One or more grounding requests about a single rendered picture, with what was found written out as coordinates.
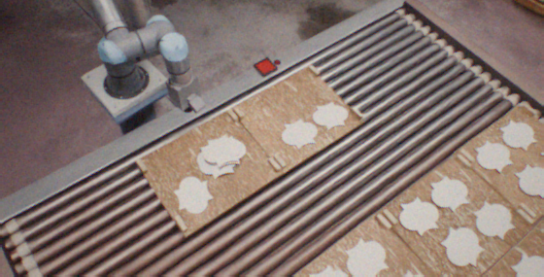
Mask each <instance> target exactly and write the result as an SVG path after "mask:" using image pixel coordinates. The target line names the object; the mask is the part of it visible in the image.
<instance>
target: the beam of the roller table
mask: <svg viewBox="0 0 544 277"><path fill-rule="evenodd" d="M403 3H404V0H382V1H380V2H378V3H376V4H374V5H372V6H370V7H368V8H366V9H365V10H363V11H361V12H359V13H357V14H355V15H353V16H352V17H349V18H347V19H345V20H344V21H342V22H340V23H338V24H336V25H334V26H332V27H330V28H328V29H326V30H325V31H324V32H322V33H320V34H318V35H316V36H314V37H312V38H310V39H308V40H306V41H304V42H302V44H300V45H298V46H296V47H294V48H292V49H290V50H288V51H284V52H282V53H280V54H278V55H276V56H274V57H272V58H270V60H271V61H272V62H273V63H274V60H275V59H279V60H281V64H279V65H276V64H275V65H276V66H277V67H278V70H277V71H276V72H274V73H272V74H270V75H268V76H266V77H265V78H262V77H261V76H260V75H259V72H258V71H257V70H256V69H255V68H253V69H251V70H249V71H247V72H245V73H243V74H241V75H240V76H238V77H236V78H234V79H232V80H230V81H228V82H226V83H224V84H222V85H220V86H218V87H217V88H215V89H213V90H209V91H207V92H205V93H203V94H201V98H202V100H203V101H204V102H205V103H206V104H207V105H206V106H205V107H204V108H203V109H202V110H200V111H199V112H198V113H197V114H195V113H194V112H193V111H191V112H190V113H185V112H183V111H182V110H180V109H179V108H178V107H177V108H176V109H174V110H173V111H171V112H169V113H167V114H165V115H163V116H161V117H159V118H157V119H156V120H154V121H151V122H149V123H147V124H145V125H143V126H141V127H139V128H137V129H135V130H134V131H130V132H128V133H126V134H124V135H122V136H121V137H120V138H118V139H116V140H115V141H113V142H111V143H109V144H107V145H105V146H103V147H101V148H99V149H97V150H95V151H93V152H92V153H90V154H88V155H86V156H83V157H81V158H79V159H77V160H75V161H73V162H72V163H70V164H68V165H66V166H64V167H62V168H60V169H58V170H56V171H54V172H52V173H51V174H50V175H48V176H46V177H44V178H42V179H40V180H39V181H37V182H35V183H33V184H31V185H30V186H28V187H26V188H24V189H22V190H19V191H17V192H15V193H13V194H11V195H9V196H8V197H6V198H3V199H0V227H1V226H3V225H5V224H6V223H7V222H9V221H11V220H13V219H16V218H18V217H19V216H21V215H23V214H25V213H27V212H29V211H30V210H32V209H34V208H36V207H38V206H40V205H41V204H43V203H45V202H47V201H49V200H51V199H52V198H54V197H56V196H58V195H60V194H62V193H63V192H65V191H67V190H69V189H71V188H72V187H74V186H76V185H78V184H80V183H82V182H83V181H86V180H89V179H91V178H93V177H94V176H96V175H98V174H100V173H102V172H104V171H105V170H107V169H109V168H111V167H113V166H115V165H116V164H118V163H120V162H121V161H123V160H125V159H126V158H128V157H130V156H133V155H135V154H136V153H138V152H140V151H142V150H144V149H146V148H147V147H148V146H150V145H152V144H154V143H156V142H158V141H159V140H161V139H163V138H165V137H167V136H169V135H170V134H172V133H174V132H175V131H177V130H179V129H182V128H184V127H186V126H188V125H190V124H191V123H193V122H195V121H198V120H200V119H201V118H203V117H205V116H207V115H209V114H211V113H212V112H214V111H216V110H217V109H218V108H220V107H221V106H223V105H225V104H227V103H229V102H231V101H232V100H234V99H236V98H238V97H240V96H242V95H243V94H245V93H247V92H249V91H251V90H254V89H256V88H258V87H260V86H262V85H263V84H265V83H267V82H269V81H271V80H273V79H274V78H276V77H278V76H280V75H282V74H284V73H285V72H287V71H288V70H290V69H292V68H294V67H295V66H297V65H299V64H301V63H302V62H304V61H305V60H307V59H309V58H311V57H313V56H315V55H316V54H318V53H320V52H323V51H325V50H326V49H330V48H332V47H334V46H336V45H338V44H339V43H341V42H343V41H345V40H347V39H349V38H350V37H351V36H353V35H355V34H357V33H358V32H359V31H361V30H363V29H365V28H367V27H369V26H370V25H372V24H374V23H376V22H378V21H380V20H381V19H383V18H385V17H388V16H390V15H391V14H393V13H394V12H395V11H397V10H399V9H401V8H402V5H403Z"/></svg>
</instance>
